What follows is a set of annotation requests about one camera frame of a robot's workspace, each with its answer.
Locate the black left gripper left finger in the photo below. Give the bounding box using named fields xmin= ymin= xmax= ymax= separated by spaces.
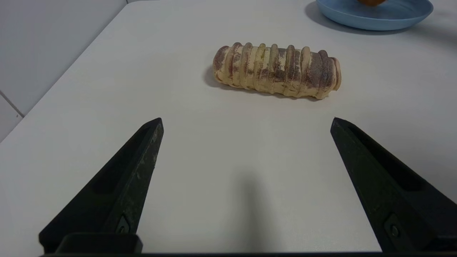
xmin=39 ymin=117 xmax=164 ymax=253

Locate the striped brown cream bread loaf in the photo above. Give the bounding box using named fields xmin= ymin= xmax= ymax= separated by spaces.
xmin=212 ymin=42 xmax=342 ymax=100

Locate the blue round plate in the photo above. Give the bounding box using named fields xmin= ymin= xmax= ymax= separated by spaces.
xmin=316 ymin=0 xmax=434 ymax=31

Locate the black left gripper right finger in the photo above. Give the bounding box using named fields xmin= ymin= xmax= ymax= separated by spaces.
xmin=330 ymin=117 xmax=457 ymax=253

